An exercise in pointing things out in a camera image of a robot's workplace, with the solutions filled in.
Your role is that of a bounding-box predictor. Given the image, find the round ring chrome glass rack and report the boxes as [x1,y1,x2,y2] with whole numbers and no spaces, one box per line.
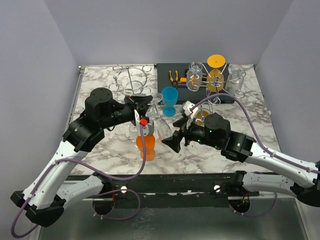
[108,65,152,96]

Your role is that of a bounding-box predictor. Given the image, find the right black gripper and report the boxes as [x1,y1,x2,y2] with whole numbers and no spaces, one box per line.
[161,115,222,153]

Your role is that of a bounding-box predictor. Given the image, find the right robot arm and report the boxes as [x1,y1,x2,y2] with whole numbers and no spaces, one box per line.
[162,113,320,207]

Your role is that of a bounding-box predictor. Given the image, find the yellow plastic goblet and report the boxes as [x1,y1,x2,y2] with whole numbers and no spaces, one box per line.
[206,54,226,93]

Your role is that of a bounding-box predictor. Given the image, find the yellow handled pliers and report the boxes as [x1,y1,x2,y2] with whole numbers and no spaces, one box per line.
[168,70,179,89]

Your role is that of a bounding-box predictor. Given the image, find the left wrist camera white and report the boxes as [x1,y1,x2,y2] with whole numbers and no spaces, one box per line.
[135,112,155,137]

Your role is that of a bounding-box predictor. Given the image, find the orange utility knife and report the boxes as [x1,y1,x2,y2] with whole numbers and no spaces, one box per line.
[178,77,187,84]

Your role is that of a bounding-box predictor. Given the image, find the aluminium extrusion frame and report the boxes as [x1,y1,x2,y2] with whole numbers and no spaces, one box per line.
[27,66,86,240]

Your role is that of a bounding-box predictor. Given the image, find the clear glass with reflection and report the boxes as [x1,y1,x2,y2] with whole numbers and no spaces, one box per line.
[225,65,246,99]

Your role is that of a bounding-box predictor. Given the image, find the orange plastic goblet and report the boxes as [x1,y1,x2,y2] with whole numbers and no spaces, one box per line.
[136,135,156,161]

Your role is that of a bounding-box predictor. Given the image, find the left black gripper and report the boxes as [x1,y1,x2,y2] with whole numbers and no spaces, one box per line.
[100,95,154,129]

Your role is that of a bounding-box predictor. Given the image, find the black front mounting rail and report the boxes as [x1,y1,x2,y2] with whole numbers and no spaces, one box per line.
[82,171,288,208]

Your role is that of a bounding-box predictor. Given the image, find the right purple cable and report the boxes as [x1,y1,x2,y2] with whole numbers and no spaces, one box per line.
[192,92,320,218]

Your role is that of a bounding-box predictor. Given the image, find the ribbed clear wine glass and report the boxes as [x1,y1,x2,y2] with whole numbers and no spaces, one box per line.
[186,62,203,92]

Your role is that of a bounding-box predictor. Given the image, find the dark grey tool tray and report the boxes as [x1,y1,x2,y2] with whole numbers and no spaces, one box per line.
[156,63,235,104]

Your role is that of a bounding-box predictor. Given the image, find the clear stemmed glass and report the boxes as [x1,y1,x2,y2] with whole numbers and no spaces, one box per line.
[146,93,172,144]

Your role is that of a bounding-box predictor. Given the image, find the blue plastic goblet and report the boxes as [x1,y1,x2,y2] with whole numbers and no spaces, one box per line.
[161,87,179,118]

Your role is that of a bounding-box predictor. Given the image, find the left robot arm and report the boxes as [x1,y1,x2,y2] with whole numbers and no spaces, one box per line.
[10,87,153,227]

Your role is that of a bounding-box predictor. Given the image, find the scroll arm chrome glass rack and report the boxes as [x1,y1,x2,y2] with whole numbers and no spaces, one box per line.
[194,61,246,127]

